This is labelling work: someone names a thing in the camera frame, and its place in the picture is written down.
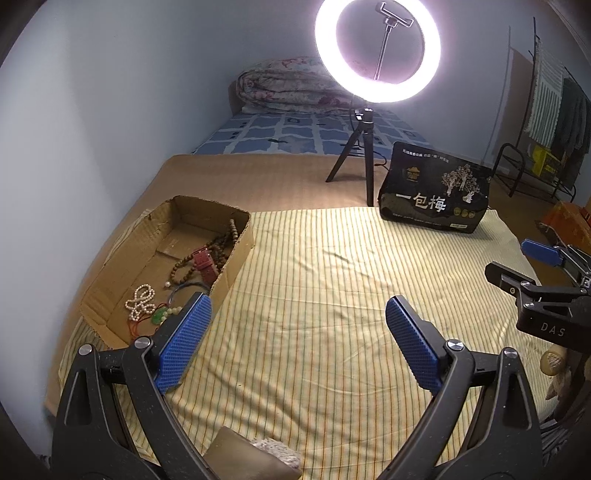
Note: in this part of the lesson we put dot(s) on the cardboard box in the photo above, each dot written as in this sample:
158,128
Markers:
231,263

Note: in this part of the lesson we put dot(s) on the brown mat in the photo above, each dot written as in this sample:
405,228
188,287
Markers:
277,184

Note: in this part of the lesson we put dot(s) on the dark blue bangle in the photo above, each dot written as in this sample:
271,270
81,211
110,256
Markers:
182,287

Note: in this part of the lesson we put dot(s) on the orange cloth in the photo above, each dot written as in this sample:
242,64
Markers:
568,217

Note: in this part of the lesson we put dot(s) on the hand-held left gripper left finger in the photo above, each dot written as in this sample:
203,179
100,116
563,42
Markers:
184,332

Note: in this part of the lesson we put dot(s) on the floral folded quilt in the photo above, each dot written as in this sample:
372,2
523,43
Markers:
277,87

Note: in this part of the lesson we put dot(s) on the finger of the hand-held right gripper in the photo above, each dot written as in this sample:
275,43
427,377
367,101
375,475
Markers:
508,277
538,251

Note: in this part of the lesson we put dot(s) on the blue patterned bedsheet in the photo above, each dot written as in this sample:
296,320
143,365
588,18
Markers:
258,134

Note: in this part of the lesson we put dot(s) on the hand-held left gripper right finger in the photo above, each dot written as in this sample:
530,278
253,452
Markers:
411,341

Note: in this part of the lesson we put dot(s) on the striped hanging towel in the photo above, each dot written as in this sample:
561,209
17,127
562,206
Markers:
547,92

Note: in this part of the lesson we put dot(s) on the brown cloth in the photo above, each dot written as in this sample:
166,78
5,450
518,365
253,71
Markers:
231,454

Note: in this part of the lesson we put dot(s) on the phone holder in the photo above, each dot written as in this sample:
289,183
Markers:
383,46

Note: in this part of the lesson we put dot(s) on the yellow box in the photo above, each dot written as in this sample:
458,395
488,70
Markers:
545,161

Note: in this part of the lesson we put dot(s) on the black tripod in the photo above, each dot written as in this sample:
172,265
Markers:
369,157

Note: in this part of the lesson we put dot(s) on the yellow striped sheet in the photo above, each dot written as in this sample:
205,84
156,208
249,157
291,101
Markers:
323,300

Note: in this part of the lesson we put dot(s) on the black printed bag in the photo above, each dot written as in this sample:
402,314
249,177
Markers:
415,207

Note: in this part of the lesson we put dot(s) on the green jade pendant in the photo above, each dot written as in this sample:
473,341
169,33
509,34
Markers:
160,316

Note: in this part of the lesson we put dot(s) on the black metal rack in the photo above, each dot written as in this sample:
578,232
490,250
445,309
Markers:
501,157

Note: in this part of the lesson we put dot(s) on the dark hanging clothes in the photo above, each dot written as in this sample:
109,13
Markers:
575,120

